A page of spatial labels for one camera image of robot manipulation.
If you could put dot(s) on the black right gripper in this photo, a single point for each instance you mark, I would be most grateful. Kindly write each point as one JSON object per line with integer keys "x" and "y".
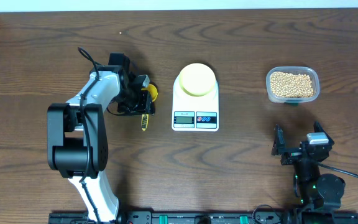
{"x": 279, "y": 147}

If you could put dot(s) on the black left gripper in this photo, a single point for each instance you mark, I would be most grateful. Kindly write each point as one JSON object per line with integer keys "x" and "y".
{"x": 144, "y": 105}

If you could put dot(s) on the yellow measuring scoop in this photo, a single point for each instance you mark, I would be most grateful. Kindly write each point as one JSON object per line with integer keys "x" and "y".
{"x": 150, "y": 95}

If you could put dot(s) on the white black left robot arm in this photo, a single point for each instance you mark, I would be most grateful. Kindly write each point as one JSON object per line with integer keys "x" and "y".
{"x": 77, "y": 143}

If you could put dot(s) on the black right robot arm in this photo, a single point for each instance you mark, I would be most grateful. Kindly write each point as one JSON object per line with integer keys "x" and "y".
{"x": 320, "y": 194}

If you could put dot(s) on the white digital kitchen scale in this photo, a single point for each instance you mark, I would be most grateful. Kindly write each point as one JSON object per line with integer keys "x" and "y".
{"x": 195, "y": 113}

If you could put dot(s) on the yellow plastic bowl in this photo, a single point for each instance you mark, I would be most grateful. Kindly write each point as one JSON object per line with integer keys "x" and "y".
{"x": 197, "y": 79}

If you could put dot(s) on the clear container of soybeans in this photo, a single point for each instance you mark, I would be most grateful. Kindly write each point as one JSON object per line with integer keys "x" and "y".
{"x": 292, "y": 84}

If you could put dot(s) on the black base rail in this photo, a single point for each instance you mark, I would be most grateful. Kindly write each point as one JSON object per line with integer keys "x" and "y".
{"x": 146, "y": 217}

